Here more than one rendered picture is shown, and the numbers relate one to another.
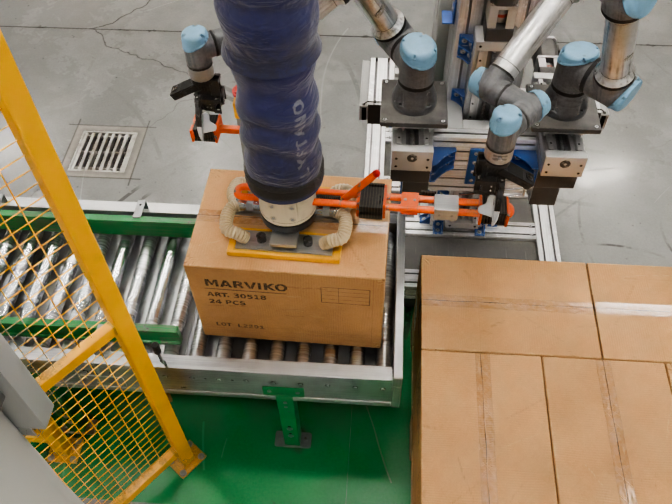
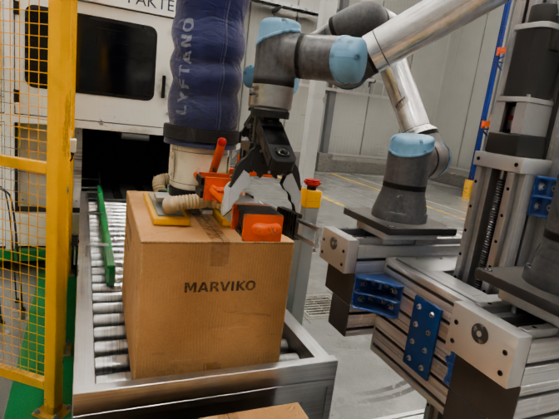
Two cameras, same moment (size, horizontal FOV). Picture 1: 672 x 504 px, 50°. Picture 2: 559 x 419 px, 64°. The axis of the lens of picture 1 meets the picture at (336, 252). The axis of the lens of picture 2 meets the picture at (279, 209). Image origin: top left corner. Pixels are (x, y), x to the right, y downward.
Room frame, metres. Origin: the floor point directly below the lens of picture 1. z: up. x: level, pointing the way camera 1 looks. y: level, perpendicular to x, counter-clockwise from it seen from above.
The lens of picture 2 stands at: (0.97, -1.18, 1.28)
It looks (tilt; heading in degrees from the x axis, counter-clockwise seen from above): 12 degrees down; 60
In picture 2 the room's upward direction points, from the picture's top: 7 degrees clockwise
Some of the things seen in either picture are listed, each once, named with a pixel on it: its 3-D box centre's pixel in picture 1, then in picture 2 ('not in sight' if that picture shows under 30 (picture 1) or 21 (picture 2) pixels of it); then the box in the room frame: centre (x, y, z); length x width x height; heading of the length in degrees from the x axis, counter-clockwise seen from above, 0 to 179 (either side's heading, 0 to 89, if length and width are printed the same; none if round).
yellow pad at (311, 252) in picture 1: (284, 242); (165, 203); (1.33, 0.15, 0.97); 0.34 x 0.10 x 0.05; 82
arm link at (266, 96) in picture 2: (499, 151); (269, 98); (1.35, -0.44, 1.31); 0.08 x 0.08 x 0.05
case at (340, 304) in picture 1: (296, 259); (194, 272); (1.43, 0.13, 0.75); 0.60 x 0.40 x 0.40; 83
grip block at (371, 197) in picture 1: (371, 200); (216, 186); (1.39, -0.11, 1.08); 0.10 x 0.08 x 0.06; 172
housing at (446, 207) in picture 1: (445, 207); (239, 208); (1.36, -0.32, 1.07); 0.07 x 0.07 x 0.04; 82
